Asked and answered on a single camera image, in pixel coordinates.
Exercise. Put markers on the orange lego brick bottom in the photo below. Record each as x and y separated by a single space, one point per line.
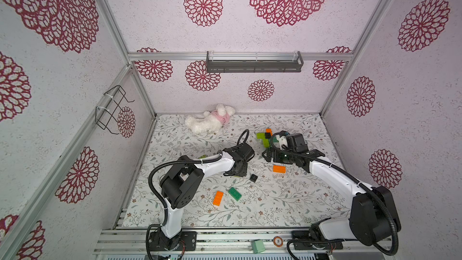
218 198

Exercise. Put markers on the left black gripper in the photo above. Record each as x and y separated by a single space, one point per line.
243 173

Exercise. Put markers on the white plush toy pink shirt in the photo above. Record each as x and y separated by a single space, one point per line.
212 121

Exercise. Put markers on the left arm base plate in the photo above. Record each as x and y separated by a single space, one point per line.
185 241

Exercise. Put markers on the black wire wall basket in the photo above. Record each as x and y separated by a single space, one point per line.
109 113

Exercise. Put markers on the green box on rail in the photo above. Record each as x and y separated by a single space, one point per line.
257 246

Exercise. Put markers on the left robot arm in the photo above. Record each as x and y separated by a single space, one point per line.
175 183

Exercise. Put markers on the dark wall shelf rack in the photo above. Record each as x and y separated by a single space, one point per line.
255 66

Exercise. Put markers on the round orange sticker disc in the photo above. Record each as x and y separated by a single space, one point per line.
278 241

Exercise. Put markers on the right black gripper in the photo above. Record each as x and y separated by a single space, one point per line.
272 154

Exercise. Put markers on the dark green lego brick bottom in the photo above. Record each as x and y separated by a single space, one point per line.
235 194

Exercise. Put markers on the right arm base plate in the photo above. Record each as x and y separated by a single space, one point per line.
311 243

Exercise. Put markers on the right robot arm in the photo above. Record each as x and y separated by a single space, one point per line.
373 219

